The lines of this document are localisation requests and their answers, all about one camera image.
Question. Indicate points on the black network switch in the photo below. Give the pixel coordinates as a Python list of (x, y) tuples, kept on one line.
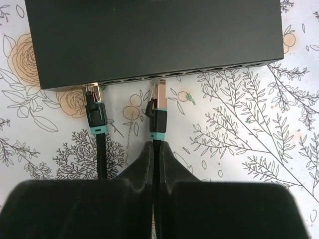
[(77, 42)]

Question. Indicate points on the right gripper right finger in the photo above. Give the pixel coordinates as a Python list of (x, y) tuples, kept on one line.
[(189, 208)]

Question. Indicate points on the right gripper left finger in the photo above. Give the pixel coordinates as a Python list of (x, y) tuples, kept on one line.
[(118, 208)]

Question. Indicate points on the floral patterned table mat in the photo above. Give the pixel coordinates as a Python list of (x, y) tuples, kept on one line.
[(249, 124)]

